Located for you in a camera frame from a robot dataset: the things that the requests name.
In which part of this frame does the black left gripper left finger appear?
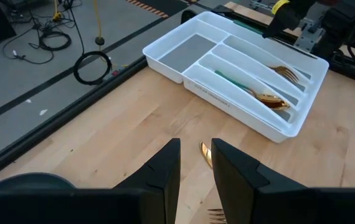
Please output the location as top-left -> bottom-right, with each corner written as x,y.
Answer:
112,138 -> 182,224

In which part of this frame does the gold knife green handle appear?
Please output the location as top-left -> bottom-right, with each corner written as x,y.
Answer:
199,141 -> 214,169

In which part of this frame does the small gold spoon green handle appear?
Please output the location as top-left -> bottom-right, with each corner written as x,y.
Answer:
252,93 -> 291,111

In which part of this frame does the black mat orange striped edge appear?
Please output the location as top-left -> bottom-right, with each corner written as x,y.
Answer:
125,0 -> 188,19

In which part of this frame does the coiled black cable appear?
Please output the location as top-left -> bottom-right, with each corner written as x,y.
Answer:
73,50 -> 113,86
38,30 -> 72,52

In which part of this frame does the yellow cable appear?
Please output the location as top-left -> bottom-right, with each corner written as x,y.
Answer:
92,0 -> 128,68

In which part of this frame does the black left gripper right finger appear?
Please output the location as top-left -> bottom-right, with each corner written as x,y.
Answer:
211,138 -> 317,224

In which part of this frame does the grey metal mounting bracket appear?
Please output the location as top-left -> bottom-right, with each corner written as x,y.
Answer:
294,17 -> 317,53

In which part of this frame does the thin black cable white connector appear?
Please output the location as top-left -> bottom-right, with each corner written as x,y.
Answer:
2,18 -> 55,65

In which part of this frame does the white cutlery organizer tray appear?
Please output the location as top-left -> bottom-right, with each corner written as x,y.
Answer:
142,11 -> 330,144

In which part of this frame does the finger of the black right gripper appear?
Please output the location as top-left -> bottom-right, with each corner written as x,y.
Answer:
263,9 -> 300,39

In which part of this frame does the yellow power plug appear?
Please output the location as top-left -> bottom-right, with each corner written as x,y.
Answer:
52,0 -> 62,22

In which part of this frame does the yellow cable tag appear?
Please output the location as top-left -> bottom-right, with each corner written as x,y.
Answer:
272,0 -> 291,15

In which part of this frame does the gold fork green handle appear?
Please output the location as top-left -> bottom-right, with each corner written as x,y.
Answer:
275,70 -> 300,84
270,65 -> 298,79
207,207 -> 228,224

